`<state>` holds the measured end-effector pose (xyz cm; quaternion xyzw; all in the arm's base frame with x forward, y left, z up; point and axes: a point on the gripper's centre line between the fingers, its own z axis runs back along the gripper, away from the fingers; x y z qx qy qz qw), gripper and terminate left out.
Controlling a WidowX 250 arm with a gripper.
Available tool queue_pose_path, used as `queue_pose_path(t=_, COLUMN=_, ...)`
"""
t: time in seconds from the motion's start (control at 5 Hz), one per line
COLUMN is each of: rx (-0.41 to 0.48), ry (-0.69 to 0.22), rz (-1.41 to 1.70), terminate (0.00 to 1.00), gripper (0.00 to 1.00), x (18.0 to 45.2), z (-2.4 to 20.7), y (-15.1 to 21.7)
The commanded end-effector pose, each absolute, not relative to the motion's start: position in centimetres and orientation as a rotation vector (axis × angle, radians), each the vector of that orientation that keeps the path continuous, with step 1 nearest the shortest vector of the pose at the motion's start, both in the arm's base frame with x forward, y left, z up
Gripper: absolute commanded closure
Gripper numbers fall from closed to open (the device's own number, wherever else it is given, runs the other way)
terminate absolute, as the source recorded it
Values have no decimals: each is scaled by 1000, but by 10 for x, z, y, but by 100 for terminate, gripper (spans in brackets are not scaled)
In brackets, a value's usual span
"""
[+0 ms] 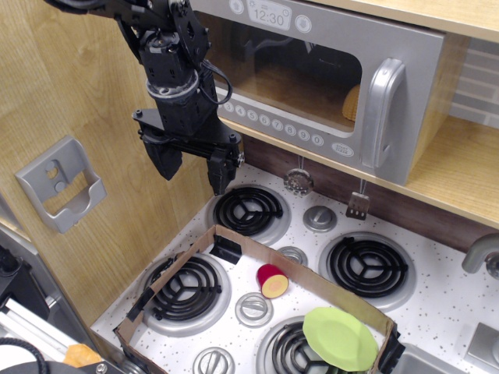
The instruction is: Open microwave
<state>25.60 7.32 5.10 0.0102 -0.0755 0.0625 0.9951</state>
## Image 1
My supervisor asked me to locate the grey centre stove knob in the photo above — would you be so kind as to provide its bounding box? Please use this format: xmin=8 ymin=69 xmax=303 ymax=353
xmin=235 ymin=292 xmax=274 ymax=328

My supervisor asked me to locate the grey stove knob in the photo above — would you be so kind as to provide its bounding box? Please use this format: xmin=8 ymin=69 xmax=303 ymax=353
xmin=303 ymin=206 xmax=338 ymax=233
xmin=278 ymin=246 xmax=308 ymax=266
xmin=235 ymin=292 xmax=274 ymax=328
xmin=193 ymin=347 xmax=235 ymax=374

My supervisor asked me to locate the red yellow toy fruit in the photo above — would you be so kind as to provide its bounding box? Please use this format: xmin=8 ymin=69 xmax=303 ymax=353
xmin=257 ymin=264 xmax=289 ymax=298

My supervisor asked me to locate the yellow toy corn cob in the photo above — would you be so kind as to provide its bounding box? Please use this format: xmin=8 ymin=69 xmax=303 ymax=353
xmin=342 ymin=85 xmax=360 ymax=122

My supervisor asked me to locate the grey middle stove knob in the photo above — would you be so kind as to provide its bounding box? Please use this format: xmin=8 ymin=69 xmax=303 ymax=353
xmin=278 ymin=246 xmax=308 ymax=266

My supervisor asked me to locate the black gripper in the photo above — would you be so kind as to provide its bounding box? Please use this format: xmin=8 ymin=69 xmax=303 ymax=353
xmin=131 ymin=30 xmax=244 ymax=196

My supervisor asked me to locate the grey toy faucet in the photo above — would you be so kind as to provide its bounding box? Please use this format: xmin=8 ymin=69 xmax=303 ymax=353
xmin=462 ymin=234 xmax=498 ymax=280

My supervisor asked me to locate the orange object bottom left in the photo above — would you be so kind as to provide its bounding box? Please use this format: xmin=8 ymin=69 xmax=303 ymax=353
xmin=62 ymin=344 xmax=102 ymax=368

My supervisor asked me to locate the grey back stove knob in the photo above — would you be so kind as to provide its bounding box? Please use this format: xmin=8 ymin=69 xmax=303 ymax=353
xmin=303 ymin=206 xmax=338 ymax=233

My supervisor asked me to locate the black cable bottom left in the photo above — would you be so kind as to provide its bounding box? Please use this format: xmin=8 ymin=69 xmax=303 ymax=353
xmin=0 ymin=337 xmax=50 ymax=374

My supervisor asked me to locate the hanging silver strainer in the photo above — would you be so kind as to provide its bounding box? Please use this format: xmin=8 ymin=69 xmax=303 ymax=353
xmin=283 ymin=156 xmax=314 ymax=197

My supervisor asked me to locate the grey wall phone holder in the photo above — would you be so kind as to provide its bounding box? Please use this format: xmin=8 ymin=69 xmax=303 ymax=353
xmin=15 ymin=136 xmax=107 ymax=234

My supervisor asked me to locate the grey toy microwave door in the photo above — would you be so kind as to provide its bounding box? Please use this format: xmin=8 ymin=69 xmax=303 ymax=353
xmin=191 ymin=1 xmax=446 ymax=185

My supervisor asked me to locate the front right stove burner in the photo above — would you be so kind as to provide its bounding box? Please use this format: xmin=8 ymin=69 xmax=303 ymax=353
xmin=255 ymin=316 xmax=346 ymax=374

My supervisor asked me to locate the stove burner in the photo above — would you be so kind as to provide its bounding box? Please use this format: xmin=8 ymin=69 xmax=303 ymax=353
xmin=317 ymin=231 xmax=416 ymax=312
xmin=143 ymin=253 xmax=232 ymax=337
xmin=206 ymin=185 xmax=292 ymax=246
xmin=255 ymin=316 xmax=346 ymax=374

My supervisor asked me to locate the grey toy sink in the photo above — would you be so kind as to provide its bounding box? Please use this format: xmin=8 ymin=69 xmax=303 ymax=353
xmin=392 ymin=323 xmax=498 ymax=373

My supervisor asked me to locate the back left stove burner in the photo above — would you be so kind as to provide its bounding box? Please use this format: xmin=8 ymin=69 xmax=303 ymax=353
xmin=206 ymin=185 xmax=292 ymax=246

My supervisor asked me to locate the hanging silver spatula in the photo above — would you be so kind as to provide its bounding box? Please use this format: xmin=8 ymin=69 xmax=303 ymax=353
xmin=345 ymin=179 xmax=370 ymax=221

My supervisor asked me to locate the green toy plate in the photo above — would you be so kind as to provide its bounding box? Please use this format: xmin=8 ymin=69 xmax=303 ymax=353
xmin=303 ymin=307 xmax=378 ymax=372

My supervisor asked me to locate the front left stove burner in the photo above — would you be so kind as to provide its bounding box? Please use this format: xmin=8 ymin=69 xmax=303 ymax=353
xmin=143 ymin=253 xmax=232 ymax=337

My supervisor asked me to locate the cardboard barrier frame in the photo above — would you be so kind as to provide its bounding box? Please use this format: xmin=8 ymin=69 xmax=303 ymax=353
xmin=115 ymin=226 xmax=405 ymax=373

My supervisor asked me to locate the wooden shelf unit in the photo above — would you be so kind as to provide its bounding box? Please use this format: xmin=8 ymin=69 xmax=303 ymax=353
xmin=227 ymin=1 xmax=498 ymax=228

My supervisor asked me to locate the grey front stove knob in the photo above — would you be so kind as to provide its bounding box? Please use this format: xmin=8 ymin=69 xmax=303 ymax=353
xmin=193 ymin=347 xmax=235 ymax=374

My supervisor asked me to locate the back right stove burner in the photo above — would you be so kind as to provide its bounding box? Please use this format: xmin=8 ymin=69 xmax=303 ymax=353
xmin=317 ymin=231 xmax=416 ymax=312

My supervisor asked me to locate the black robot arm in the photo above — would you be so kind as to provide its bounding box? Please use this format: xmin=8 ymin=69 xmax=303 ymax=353
xmin=49 ymin=1 xmax=244 ymax=196

